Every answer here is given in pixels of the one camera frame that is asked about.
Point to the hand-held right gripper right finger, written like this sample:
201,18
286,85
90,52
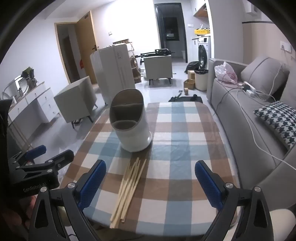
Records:
208,185

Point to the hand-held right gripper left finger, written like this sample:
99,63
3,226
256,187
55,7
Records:
92,183

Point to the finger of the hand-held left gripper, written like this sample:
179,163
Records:
62,158
35,151

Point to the bundle of wooden chopsticks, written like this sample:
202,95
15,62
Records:
130,183

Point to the white utensil holder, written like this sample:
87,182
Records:
134,134

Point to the wooden rack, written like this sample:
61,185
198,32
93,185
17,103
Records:
20,136

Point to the white dresser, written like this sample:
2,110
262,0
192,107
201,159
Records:
34,102

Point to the checked tablecloth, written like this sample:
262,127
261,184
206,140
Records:
185,139

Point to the grey nightstand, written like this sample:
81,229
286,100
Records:
76,102
158,67

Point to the grey sofa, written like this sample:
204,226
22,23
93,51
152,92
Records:
242,129

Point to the round mirror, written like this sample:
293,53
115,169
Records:
16,84

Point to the potted plant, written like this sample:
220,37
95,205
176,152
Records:
29,74

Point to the cream knit cloth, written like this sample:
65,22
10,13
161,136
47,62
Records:
283,224

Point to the houndstooth pillow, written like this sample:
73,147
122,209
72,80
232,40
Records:
277,120

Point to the white tall appliance box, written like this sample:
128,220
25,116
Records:
111,71

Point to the cardboard box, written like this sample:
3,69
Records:
191,74
189,84

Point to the white power strip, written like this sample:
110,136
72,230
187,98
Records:
249,89

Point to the beige trash bin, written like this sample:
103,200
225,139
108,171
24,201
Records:
200,80

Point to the pink plastic bag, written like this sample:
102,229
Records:
225,73

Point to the wooden door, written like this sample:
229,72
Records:
86,46

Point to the grey sofa cushion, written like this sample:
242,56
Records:
261,71

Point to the white washing machine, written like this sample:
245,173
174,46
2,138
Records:
204,52

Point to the black tripod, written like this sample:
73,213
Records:
159,52

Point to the yellow box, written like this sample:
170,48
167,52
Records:
202,31

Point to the black door frame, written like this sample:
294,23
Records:
158,34

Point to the wall socket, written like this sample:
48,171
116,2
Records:
285,46

